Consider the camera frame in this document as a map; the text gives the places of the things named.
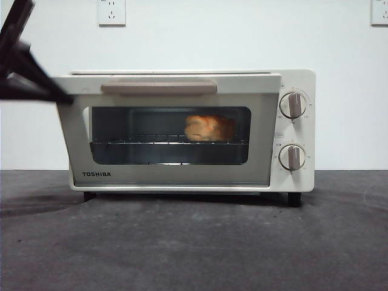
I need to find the glass oven door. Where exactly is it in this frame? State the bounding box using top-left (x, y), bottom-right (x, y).
top-left (54, 73), bottom-right (283, 187)

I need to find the golden bread roll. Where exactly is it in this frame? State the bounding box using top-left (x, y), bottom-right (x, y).
top-left (184, 113), bottom-right (236, 142)

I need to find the beige oven knob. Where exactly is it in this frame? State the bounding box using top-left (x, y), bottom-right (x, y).
top-left (278, 144), bottom-right (306, 170)
top-left (279, 92), bottom-right (307, 119)

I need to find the cream Toshiba toaster oven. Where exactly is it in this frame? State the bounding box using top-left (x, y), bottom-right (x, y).
top-left (68, 69), bottom-right (316, 207)

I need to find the white wall socket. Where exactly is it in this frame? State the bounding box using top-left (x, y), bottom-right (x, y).
top-left (370, 0), bottom-right (388, 26)
top-left (97, 0), bottom-right (126, 26)

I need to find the metal wire oven rack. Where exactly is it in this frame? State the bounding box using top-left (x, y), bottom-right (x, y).
top-left (90, 136), bottom-right (248, 146)

